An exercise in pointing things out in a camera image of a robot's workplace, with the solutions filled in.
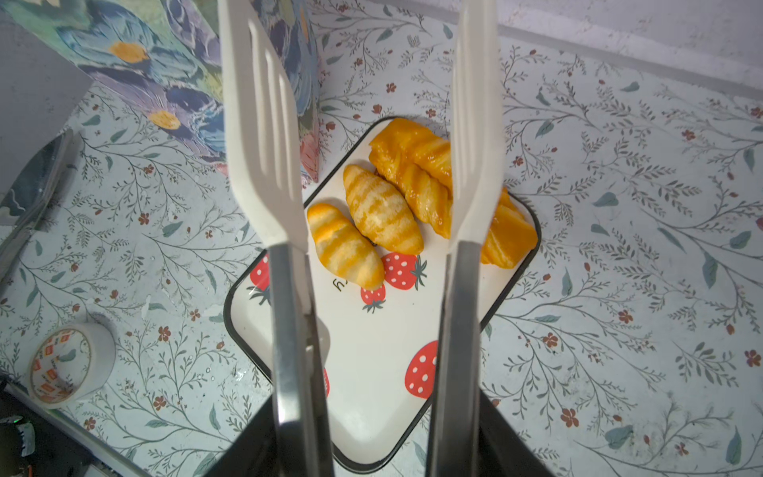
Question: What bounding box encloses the long twisted bread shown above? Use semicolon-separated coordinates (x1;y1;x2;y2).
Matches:
370;117;538;270

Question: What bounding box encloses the white slotted spatula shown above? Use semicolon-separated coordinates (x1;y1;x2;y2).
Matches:
218;1;503;476

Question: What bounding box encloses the clear tape roll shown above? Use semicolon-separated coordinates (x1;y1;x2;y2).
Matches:
29;322;116;409

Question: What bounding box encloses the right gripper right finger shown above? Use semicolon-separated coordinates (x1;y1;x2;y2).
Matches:
478;393;554;477

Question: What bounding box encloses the floral paper bag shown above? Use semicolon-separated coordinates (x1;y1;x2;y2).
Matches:
1;1;320;183

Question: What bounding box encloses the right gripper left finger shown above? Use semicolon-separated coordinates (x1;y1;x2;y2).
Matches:
205;397;277;477

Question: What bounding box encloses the striped bread roll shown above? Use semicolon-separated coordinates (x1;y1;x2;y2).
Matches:
307;203;385;290
343;164;424;256

